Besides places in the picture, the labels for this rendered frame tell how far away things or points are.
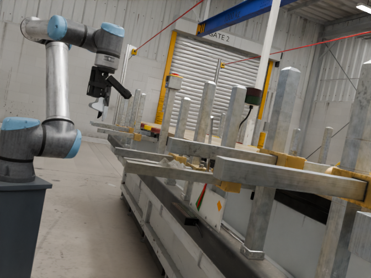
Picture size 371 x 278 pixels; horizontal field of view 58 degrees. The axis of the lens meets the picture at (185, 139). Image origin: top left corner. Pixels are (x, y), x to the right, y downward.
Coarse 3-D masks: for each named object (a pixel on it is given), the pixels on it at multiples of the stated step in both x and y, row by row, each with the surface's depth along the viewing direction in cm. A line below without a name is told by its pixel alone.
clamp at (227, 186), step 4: (212, 172) 108; (224, 184) 99; (228, 184) 98; (232, 184) 99; (236, 184) 99; (240, 184) 99; (220, 188) 101; (224, 188) 99; (228, 188) 98; (232, 188) 99; (236, 188) 99; (240, 188) 100; (232, 192) 99; (236, 192) 99
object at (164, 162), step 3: (162, 159) 97; (165, 159) 97; (159, 162) 98; (162, 162) 97; (165, 162) 97; (168, 162) 97; (171, 162) 97; (174, 162) 97; (177, 162) 97; (162, 165) 94; (165, 165) 94; (168, 165) 94; (171, 165) 94; (174, 165) 95; (177, 165) 96; (180, 165) 97; (183, 165) 99; (177, 168) 96; (180, 168) 96; (183, 168) 98
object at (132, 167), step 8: (128, 168) 92; (136, 168) 92; (144, 168) 93; (152, 168) 94; (160, 168) 95; (168, 168) 95; (152, 176) 94; (160, 176) 95; (168, 176) 96; (176, 176) 96; (184, 176) 97; (192, 176) 98; (200, 176) 99; (208, 176) 100; (216, 184) 101
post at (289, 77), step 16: (288, 80) 80; (288, 96) 81; (272, 112) 83; (288, 112) 81; (272, 128) 82; (288, 128) 82; (272, 144) 81; (256, 192) 84; (272, 192) 82; (256, 208) 83; (256, 224) 82; (256, 240) 82
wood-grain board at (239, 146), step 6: (156, 126) 302; (168, 132) 232; (174, 132) 248; (186, 132) 298; (192, 132) 333; (186, 138) 196; (192, 138) 209; (216, 138) 297; (216, 144) 201; (240, 144) 277; (246, 150) 199; (252, 150) 214; (330, 198) 86; (366, 210) 76
